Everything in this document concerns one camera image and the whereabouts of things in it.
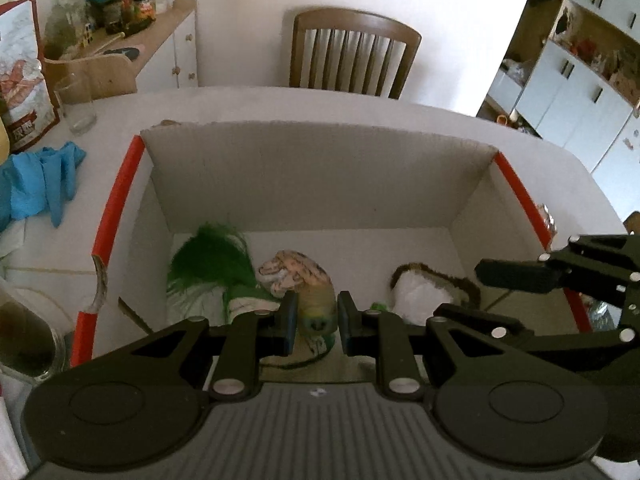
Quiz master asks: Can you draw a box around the blue cloth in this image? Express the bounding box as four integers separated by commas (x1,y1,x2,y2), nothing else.
0,141,87,228

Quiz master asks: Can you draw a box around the dark paddle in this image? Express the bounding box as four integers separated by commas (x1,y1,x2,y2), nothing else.
102,45,146,61

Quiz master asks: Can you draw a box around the green feather plush toy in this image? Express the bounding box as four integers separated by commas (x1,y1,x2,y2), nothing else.
167,222,283,323

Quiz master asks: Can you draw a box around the white sideboard with wooden top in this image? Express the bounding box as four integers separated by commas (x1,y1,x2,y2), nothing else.
42,0,199,96

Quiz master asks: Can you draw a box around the pale blue cabinet unit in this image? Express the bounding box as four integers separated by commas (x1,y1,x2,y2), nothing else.
477,0,640,171

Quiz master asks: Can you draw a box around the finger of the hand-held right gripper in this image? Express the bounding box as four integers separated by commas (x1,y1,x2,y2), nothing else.
530,285,640,372
474,234,640,295

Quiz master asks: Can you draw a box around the beige olive plush toy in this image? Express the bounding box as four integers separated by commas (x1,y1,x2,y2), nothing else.
257,249,337,356

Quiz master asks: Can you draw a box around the red white printed bag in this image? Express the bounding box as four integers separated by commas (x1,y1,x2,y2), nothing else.
0,0,61,153

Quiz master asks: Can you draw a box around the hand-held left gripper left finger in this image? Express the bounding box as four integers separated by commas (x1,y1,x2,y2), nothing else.
92,291,299,402

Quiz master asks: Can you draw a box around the glass jar with dark liquid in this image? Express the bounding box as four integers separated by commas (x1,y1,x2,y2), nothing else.
0,287,68,386

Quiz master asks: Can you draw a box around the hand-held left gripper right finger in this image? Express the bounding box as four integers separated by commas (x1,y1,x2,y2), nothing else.
336,290,543,402

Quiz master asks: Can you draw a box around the clear drinking glass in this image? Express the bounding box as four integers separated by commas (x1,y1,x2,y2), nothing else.
52,72,98,136

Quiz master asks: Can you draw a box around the white brown furry toy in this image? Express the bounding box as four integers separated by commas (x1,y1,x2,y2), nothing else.
389,261,482,323

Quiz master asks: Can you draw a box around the red cardboard box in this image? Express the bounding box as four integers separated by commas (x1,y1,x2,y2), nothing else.
70,120,593,371

